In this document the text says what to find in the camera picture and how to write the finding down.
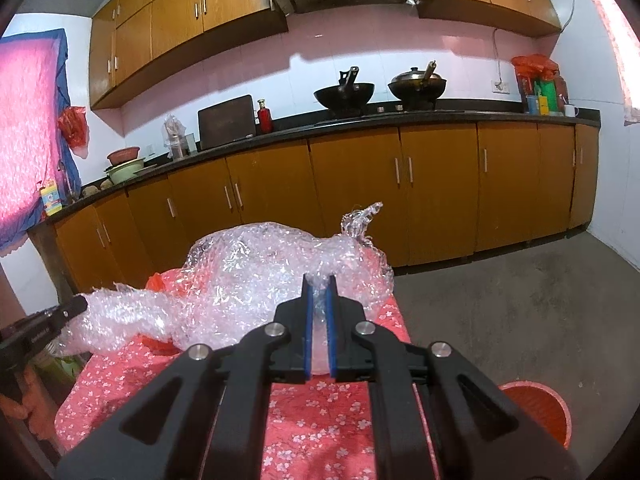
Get dark rectangular board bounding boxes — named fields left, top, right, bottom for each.
left=197, top=94, right=257, bottom=151

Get red bottle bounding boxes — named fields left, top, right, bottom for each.
left=256, top=99, right=274, bottom=135

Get hanging red plastic bag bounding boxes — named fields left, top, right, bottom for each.
left=57, top=105, right=89, bottom=160

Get pink curtain with blue edge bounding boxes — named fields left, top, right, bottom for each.
left=0, top=27, right=82, bottom=257

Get black kitchen countertop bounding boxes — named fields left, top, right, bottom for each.
left=45, top=106, right=601, bottom=222

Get black wok with handle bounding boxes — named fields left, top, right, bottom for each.
left=313, top=66, right=376, bottom=111

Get black wok with lid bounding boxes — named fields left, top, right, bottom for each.
left=387, top=61, right=448, bottom=106

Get orange wall cabinets long row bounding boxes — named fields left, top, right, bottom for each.
left=89, top=0, right=290, bottom=110

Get red floral tablecloth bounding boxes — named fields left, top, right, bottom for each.
left=54, top=265, right=432, bottom=480

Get clear bag with utensils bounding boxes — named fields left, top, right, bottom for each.
left=162, top=113, right=196, bottom=161

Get red plastic basin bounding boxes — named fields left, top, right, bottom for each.
left=106, top=146, right=142, bottom=166

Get red plastic waste basket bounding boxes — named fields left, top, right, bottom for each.
left=497, top=381, right=572, bottom=452

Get clear bubble wrap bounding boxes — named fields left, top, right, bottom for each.
left=52, top=201, right=396, bottom=361

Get red bag on boxes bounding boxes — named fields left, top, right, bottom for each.
left=510, top=53, right=560, bottom=84

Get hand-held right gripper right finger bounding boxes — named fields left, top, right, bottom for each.
left=324, top=274, right=583, bottom=480

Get red plastic bag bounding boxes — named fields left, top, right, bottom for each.
left=141, top=254, right=396, bottom=356
left=57, top=105, right=89, bottom=160

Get white power cable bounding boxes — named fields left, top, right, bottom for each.
left=492, top=27, right=503, bottom=84

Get green box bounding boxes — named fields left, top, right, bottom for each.
left=534, top=80, right=560, bottom=114

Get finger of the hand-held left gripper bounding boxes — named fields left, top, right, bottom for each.
left=25, top=294, right=89, bottom=333

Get gas stove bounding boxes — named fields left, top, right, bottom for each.
left=316, top=101, right=466, bottom=125

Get pink lace curtain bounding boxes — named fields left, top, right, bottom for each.
left=574, top=0, right=640, bottom=127

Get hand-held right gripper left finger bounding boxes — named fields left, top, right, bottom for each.
left=56, top=274, right=316, bottom=480

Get orange lower kitchen cabinets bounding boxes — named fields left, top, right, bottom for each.
left=52, top=121, right=600, bottom=306

